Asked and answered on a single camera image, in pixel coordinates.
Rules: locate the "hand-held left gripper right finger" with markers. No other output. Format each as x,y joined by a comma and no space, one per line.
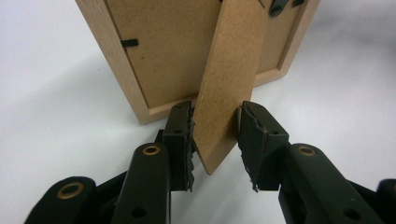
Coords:
263,149

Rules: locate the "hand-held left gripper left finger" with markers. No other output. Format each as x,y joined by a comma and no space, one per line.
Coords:
178,146

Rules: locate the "wooden picture frame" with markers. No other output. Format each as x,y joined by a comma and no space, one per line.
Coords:
174,59

